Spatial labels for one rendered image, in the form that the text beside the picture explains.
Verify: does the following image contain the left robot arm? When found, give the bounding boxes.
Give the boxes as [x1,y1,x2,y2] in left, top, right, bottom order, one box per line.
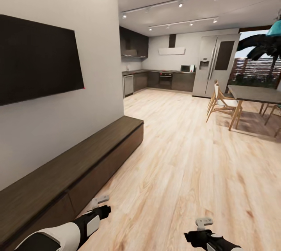
[14,194,111,251]

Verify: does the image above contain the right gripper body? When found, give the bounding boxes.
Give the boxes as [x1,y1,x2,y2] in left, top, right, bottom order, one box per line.
[189,230,212,249]

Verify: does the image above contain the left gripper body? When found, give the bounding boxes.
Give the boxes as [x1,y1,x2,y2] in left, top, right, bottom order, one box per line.
[95,205,109,220]

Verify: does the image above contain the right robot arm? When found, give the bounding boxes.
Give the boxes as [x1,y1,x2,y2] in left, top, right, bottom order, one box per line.
[185,217,246,251]

